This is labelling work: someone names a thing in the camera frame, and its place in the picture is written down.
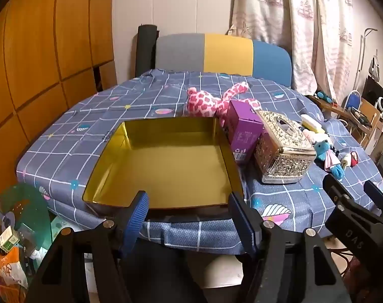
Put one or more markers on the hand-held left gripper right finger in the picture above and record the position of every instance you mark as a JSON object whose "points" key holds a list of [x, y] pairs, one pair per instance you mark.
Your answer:
{"points": [[245, 227]]}

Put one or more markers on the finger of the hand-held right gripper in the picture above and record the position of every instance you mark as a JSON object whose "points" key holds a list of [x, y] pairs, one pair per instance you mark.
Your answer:
{"points": [[376, 197], [336, 192]]}

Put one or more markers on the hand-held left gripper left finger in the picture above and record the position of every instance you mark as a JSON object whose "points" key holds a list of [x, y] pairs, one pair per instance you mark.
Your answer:
{"points": [[137, 217]]}

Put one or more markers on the red snowman sock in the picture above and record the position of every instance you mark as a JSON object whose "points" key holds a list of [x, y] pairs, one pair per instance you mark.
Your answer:
{"points": [[354, 160]]}

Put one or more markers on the blue plush bear toy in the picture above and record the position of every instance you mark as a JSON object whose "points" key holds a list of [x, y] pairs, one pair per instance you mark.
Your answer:
{"points": [[322, 148]]}

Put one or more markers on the white plastic packet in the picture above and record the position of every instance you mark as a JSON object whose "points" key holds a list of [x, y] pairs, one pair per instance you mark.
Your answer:
{"points": [[316, 136]]}

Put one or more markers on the gold tin box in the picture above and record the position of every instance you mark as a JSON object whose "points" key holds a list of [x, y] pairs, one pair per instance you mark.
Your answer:
{"points": [[166, 164]]}

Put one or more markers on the white green small toy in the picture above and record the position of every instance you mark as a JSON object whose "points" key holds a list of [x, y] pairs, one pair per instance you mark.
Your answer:
{"points": [[345, 161]]}

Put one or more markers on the white stool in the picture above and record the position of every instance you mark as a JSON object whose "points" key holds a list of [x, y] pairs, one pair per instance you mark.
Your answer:
{"points": [[224, 271]]}

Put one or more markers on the silver ornate tissue box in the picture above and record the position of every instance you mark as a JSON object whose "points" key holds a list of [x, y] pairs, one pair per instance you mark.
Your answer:
{"points": [[283, 151]]}

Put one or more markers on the blue folding chair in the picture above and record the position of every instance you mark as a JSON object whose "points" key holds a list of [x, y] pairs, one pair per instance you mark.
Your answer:
{"points": [[353, 99]]}

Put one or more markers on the blue headphones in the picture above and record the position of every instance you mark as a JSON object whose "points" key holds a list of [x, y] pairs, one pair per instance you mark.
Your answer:
{"points": [[324, 97]]}

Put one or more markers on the purple carton box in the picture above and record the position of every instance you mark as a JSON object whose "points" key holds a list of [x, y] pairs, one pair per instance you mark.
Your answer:
{"points": [[242, 126]]}

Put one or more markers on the black monitor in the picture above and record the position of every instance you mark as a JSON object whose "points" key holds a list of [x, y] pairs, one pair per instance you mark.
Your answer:
{"points": [[373, 91]]}

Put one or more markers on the small green white box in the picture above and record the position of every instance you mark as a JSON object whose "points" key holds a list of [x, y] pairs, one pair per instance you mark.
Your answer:
{"points": [[7, 237]]}

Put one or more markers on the pink spotted plush toy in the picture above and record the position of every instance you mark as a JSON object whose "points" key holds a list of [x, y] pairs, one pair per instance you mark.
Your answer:
{"points": [[204, 102]]}

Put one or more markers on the metal stand pole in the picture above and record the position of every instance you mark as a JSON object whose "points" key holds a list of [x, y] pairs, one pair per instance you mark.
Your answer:
{"points": [[361, 56]]}

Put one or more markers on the orange snack bag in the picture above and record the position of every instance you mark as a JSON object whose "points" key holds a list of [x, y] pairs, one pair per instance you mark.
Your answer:
{"points": [[8, 274]]}

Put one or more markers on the black rolled mat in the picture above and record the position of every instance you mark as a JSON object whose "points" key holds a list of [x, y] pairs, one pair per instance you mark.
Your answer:
{"points": [[146, 50]]}

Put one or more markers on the grey yellow blue chair back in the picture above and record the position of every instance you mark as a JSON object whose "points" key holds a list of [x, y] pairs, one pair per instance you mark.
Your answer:
{"points": [[226, 53]]}

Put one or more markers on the ship print curtain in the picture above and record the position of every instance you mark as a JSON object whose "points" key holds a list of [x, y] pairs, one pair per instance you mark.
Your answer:
{"points": [[289, 22]]}

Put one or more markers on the wooden wardrobe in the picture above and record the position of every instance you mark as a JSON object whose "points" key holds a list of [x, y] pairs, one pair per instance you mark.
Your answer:
{"points": [[36, 53]]}

